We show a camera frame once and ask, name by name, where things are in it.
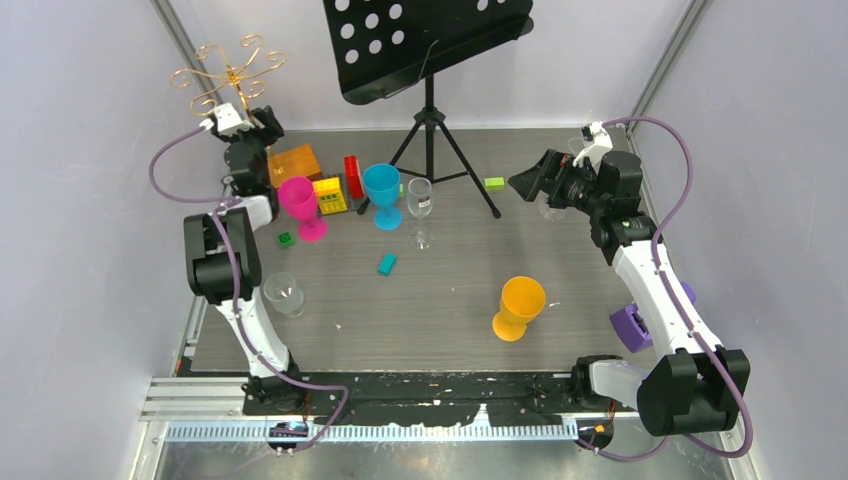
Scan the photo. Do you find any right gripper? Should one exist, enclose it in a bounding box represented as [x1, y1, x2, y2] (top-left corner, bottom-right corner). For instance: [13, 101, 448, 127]
[509, 149, 609, 218]

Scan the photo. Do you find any gold wine glass rack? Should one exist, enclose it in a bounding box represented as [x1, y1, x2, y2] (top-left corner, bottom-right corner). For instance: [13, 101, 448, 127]
[168, 33, 323, 193]

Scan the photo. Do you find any clear stemless wine glass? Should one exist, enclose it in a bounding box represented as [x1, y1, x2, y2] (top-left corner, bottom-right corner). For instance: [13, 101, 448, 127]
[263, 272, 305, 317]

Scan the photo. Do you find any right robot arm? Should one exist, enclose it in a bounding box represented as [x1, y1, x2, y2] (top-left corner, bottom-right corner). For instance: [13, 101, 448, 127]
[508, 149, 752, 437]

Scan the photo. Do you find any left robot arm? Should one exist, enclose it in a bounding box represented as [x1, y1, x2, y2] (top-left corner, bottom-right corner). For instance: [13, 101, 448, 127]
[183, 103, 307, 414]

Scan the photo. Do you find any tall clear flute glass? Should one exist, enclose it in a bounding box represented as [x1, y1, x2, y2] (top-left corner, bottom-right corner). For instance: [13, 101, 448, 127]
[538, 151, 575, 221]

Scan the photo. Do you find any small clear wine glass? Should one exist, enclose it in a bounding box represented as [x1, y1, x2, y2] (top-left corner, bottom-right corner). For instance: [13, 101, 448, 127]
[406, 177, 433, 250]

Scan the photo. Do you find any light green toy block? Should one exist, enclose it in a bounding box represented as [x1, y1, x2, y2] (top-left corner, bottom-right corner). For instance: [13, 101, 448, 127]
[484, 177, 505, 191]

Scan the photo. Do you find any pink plastic goblet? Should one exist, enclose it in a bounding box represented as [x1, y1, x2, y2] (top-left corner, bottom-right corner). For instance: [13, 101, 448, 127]
[277, 176, 327, 242]

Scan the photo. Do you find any red toy block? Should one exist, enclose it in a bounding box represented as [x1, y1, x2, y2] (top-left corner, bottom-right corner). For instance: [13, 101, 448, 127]
[344, 155, 365, 200]

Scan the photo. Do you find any yellow toy block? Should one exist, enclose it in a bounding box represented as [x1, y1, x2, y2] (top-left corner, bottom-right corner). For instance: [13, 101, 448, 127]
[312, 176, 348, 215]

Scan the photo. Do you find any orange plastic goblet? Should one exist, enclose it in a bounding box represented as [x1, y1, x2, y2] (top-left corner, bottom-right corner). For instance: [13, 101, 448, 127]
[492, 276, 547, 342]

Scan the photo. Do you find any dark green toy block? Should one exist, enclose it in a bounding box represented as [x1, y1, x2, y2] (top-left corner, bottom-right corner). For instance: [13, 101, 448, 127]
[277, 232, 294, 249]

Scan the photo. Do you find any black music stand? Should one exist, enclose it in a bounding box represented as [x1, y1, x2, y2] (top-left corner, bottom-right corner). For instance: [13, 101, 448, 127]
[322, 0, 534, 218]

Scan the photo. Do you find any blue plastic goblet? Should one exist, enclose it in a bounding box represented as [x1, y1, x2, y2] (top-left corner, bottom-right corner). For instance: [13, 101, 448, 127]
[363, 163, 403, 231]

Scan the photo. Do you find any purple tape dispenser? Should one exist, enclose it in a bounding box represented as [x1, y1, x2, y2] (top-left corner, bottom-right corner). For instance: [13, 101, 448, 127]
[610, 276, 700, 357]

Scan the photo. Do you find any teal toy block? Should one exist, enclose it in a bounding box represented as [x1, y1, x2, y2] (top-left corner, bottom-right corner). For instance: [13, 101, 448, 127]
[377, 253, 397, 276]

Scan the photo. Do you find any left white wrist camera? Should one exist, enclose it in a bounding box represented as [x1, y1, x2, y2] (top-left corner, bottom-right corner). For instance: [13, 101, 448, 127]
[199, 103, 254, 137]

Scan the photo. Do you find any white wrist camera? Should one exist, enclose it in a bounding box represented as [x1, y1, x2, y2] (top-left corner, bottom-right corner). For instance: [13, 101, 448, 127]
[199, 103, 254, 137]
[572, 121, 613, 171]

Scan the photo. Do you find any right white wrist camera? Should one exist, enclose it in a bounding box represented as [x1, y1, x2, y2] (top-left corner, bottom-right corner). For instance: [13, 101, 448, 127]
[572, 121, 613, 171]

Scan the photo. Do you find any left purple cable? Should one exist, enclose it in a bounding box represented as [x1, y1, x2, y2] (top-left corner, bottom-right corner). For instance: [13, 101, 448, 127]
[148, 125, 350, 455]

